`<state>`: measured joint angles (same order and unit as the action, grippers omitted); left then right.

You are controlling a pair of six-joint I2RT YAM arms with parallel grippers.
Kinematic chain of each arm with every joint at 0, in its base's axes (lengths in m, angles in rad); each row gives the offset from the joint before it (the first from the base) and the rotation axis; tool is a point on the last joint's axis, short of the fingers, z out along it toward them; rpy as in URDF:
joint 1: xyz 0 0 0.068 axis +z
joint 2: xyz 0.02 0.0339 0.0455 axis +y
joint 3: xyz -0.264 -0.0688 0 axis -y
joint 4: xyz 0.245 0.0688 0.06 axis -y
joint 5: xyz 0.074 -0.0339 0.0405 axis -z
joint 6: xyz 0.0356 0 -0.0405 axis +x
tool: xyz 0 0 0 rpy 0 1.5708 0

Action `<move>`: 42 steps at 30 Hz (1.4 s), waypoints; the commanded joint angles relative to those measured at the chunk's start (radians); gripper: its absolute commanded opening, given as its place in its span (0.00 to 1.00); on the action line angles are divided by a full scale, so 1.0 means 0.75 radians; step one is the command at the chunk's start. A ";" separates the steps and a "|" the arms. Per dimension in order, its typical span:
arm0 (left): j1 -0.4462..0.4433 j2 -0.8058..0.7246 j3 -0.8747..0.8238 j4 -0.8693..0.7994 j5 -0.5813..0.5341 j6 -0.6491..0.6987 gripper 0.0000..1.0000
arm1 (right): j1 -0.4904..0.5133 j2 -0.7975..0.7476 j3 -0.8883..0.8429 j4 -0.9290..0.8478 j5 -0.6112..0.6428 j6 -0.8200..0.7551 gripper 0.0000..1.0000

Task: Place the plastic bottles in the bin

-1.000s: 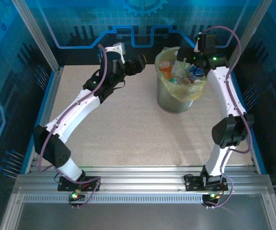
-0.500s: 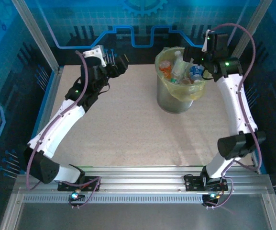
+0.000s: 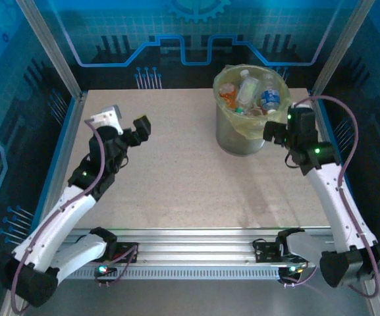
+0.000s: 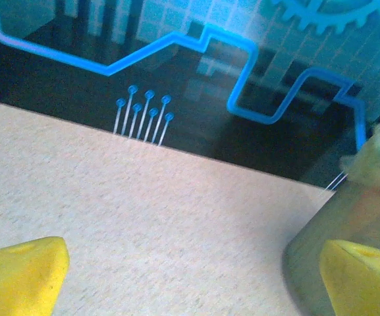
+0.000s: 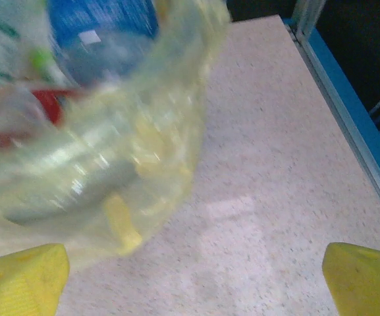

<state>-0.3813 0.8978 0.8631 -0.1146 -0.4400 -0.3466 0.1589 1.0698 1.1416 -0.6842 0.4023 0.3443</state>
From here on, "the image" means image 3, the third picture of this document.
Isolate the blue label clear water bottle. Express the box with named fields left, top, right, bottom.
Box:
left=259, top=72, right=282, bottom=115

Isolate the green label clear bottle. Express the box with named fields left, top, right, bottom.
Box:
left=235, top=68, right=261, bottom=107

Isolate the orange printed plastic bottle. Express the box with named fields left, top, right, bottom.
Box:
left=218, top=82, right=237, bottom=109

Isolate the yellow plastic bin liner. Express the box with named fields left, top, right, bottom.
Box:
left=212, top=65, right=292, bottom=139

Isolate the grey metal bin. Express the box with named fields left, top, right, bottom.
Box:
left=216, top=105, right=266, bottom=155

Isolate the small LED circuit board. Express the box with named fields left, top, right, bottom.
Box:
left=285, top=264, right=306, bottom=276
left=96, top=260, right=117, bottom=276

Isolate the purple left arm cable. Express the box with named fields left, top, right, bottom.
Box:
left=10, top=120, right=107, bottom=313

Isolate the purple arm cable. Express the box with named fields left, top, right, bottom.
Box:
left=10, top=120, right=107, bottom=313
left=294, top=94, right=380, bottom=299

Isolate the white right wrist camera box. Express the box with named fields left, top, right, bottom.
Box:
left=288, top=98, right=312, bottom=115

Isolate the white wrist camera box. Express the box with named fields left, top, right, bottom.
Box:
left=288, top=98, right=312, bottom=115
left=84, top=104, right=124, bottom=136

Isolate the aluminium side frame rail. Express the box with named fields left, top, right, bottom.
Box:
left=309, top=88, right=380, bottom=316
left=0, top=90, right=89, bottom=316

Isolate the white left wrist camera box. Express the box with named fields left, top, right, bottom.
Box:
left=84, top=104, right=124, bottom=136

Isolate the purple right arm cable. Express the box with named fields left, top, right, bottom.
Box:
left=294, top=94, right=380, bottom=299

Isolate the aluminium frame post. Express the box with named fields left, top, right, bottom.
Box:
left=15, top=0, right=82, bottom=99
left=310, top=0, right=375, bottom=96

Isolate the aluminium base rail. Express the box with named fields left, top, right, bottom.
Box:
left=16, top=226, right=380, bottom=269

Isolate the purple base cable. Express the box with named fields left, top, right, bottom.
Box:
left=92, top=245, right=140, bottom=288
left=277, top=265, right=317, bottom=289

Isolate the grey slotted cable duct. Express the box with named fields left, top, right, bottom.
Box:
left=67, top=265, right=285, bottom=281

